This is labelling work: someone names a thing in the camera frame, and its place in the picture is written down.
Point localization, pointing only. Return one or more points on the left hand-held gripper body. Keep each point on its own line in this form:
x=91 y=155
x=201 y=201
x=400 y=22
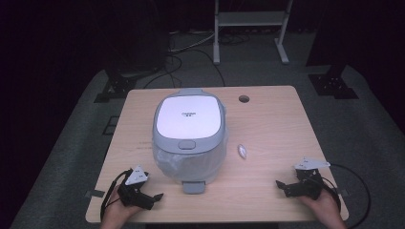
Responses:
x=135 y=194

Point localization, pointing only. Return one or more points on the grey tape strip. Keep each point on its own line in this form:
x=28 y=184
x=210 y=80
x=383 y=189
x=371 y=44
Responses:
x=344 y=192
x=95 y=193

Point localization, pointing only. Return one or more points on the person's left hand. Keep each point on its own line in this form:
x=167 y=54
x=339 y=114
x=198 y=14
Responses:
x=116 y=216

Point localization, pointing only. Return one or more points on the person's right hand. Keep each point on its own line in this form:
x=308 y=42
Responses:
x=326 y=211

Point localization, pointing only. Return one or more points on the small white garlic clove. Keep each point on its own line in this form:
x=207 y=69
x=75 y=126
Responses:
x=242 y=151

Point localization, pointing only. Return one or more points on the floor outlet plate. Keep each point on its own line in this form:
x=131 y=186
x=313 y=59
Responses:
x=110 y=125

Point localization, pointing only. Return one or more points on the white metal stand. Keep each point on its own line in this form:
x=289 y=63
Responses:
x=251 y=19

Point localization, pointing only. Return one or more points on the black stand base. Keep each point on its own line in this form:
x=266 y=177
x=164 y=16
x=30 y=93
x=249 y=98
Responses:
x=332 y=86
x=116 y=87

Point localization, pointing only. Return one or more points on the white and grey rice cooker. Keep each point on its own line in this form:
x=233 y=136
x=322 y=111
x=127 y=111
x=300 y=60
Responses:
x=187 y=120

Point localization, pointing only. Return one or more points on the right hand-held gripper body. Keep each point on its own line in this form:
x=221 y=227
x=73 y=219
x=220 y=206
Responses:
x=307 y=187

